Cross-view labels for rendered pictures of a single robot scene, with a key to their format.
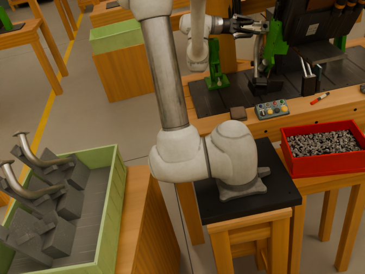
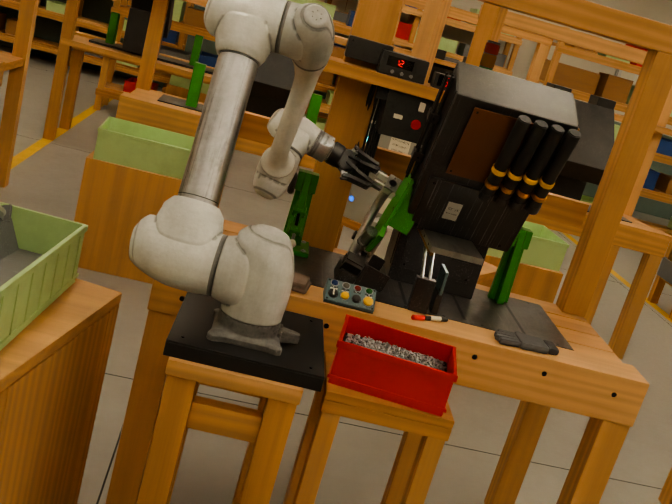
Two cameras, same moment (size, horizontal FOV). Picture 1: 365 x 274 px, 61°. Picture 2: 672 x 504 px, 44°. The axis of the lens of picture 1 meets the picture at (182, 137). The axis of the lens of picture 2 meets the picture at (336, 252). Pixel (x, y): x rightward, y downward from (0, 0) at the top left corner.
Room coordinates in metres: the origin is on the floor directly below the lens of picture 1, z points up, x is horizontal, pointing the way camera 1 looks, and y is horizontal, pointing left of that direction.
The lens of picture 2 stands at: (-1.09, -0.10, 1.69)
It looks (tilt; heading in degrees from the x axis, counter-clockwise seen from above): 15 degrees down; 353
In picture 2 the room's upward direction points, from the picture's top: 16 degrees clockwise
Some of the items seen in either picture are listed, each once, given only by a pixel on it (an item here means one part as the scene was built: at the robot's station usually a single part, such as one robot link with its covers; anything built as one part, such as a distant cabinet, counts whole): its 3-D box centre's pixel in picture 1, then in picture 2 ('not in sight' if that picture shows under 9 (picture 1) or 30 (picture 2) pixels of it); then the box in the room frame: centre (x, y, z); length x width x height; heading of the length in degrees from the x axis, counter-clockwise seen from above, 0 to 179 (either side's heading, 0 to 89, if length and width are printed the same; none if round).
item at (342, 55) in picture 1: (310, 45); (446, 239); (1.43, -0.73, 1.11); 0.39 x 0.16 x 0.03; 179
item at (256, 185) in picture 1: (241, 174); (256, 325); (0.85, -0.20, 0.92); 0.22 x 0.18 x 0.06; 90
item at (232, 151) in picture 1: (232, 150); (257, 270); (0.85, -0.17, 1.06); 0.18 x 0.16 x 0.22; 85
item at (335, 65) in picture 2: not in sight; (443, 95); (1.79, -0.66, 1.52); 0.90 x 0.25 x 0.04; 89
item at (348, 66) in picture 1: (286, 79); (398, 288); (1.53, -0.65, 0.89); 1.10 x 0.42 x 0.02; 89
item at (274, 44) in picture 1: (277, 38); (403, 208); (1.47, -0.58, 1.17); 0.13 x 0.12 x 0.20; 89
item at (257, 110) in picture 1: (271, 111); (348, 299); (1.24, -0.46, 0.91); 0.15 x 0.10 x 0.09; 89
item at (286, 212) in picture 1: (238, 191); (240, 355); (0.85, -0.18, 0.83); 0.32 x 0.32 x 0.04; 89
